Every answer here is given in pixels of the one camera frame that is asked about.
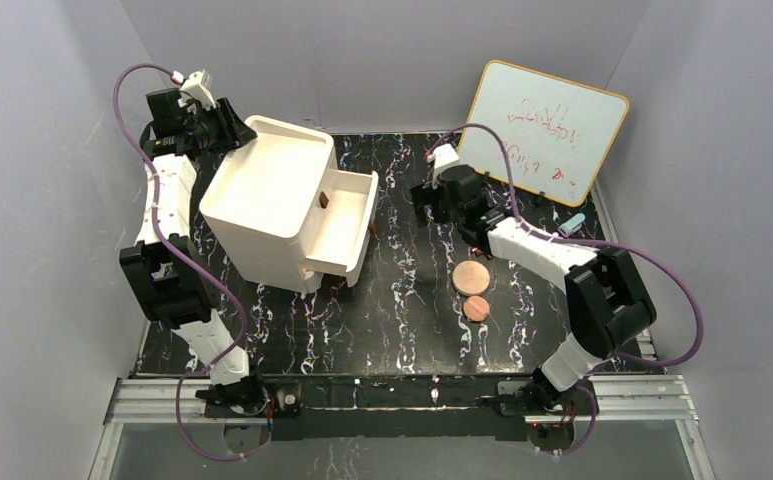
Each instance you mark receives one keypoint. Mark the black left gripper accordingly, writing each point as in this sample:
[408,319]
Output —
[222,124]

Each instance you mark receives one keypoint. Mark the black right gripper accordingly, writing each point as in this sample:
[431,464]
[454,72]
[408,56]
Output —
[425,201]

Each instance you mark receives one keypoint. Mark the white drawer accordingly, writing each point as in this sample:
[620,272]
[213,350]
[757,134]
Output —
[343,231]

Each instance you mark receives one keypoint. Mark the white three-drawer organizer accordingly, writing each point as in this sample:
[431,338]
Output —
[262,204]

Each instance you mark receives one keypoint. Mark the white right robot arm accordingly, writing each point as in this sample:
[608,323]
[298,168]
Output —
[607,301]

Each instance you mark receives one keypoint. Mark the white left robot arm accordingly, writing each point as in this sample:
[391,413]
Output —
[163,266]

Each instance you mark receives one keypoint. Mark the large round pink compact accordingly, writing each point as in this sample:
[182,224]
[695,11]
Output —
[471,278]

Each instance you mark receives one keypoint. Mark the small round pink compact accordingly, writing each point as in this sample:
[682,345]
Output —
[476,309]

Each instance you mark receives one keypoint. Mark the light blue eraser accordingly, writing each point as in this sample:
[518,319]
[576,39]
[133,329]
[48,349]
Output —
[572,225]

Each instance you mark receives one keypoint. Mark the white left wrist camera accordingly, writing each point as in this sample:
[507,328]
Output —
[195,86]

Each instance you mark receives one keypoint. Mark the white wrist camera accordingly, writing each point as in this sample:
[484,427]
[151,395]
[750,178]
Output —
[440,159]
[195,86]

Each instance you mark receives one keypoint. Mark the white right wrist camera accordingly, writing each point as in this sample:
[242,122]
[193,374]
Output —
[440,159]

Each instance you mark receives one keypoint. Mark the whiteboard with yellow frame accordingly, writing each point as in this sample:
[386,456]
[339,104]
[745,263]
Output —
[548,135]

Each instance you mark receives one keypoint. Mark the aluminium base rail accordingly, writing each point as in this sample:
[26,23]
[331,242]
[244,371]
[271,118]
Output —
[619,397]

